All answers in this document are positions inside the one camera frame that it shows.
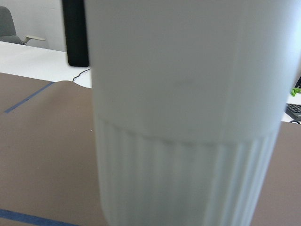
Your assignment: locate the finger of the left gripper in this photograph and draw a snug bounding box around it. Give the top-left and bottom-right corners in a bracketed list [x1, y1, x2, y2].
[62, 0, 89, 67]

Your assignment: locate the white mug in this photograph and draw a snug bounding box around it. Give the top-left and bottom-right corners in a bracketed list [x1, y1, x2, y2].
[85, 0, 301, 226]

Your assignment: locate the grey office chair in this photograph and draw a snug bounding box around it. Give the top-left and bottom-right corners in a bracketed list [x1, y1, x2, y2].
[0, 6, 46, 45]

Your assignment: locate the green plastic clamp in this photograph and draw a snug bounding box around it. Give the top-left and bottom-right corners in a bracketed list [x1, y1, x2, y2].
[290, 88, 301, 97]

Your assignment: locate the black keyboard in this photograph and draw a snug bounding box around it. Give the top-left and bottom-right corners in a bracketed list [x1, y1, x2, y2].
[285, 104, 301, 121]

